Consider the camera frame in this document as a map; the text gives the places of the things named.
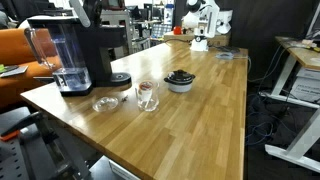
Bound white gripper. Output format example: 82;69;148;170
216;9;234;35

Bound white coffee pod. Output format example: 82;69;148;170
138;80;155;102

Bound black coffee machine body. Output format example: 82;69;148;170
60;24;133;98

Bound light wooden cabinet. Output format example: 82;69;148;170
162;31;231;48

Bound small clear round dish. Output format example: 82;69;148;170
215;51;235;62

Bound red round object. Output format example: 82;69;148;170
172;25;183;36

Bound bottle with blue cap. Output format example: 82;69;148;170
164;3;176;26

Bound white pot with black lid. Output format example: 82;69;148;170
163;69;197;94

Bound wooden desk with white legs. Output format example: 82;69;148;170
259;35;320;174

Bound white box under desk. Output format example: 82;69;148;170
289;67;320;103

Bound grey metal cart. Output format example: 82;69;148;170
99;9;135;58

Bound clear glass cup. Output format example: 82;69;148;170
134;79;161;113

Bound clear plastic water tank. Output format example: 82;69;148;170
23;23;93;93

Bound black water tank lid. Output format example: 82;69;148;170
27;15;81;29

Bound white label plate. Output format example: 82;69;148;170
107;159;141;180

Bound orange sofa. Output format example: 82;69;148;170
0;27;63;110

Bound grey flat tablet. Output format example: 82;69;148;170
0;64;30;79

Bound black clamp with orange tip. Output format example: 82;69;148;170
0;111;45;143

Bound grey perforated metal plate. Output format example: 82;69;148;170
0;132;92;180

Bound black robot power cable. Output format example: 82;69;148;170
164;37;193;45

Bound blue floor cables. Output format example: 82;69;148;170
245;93;278;147

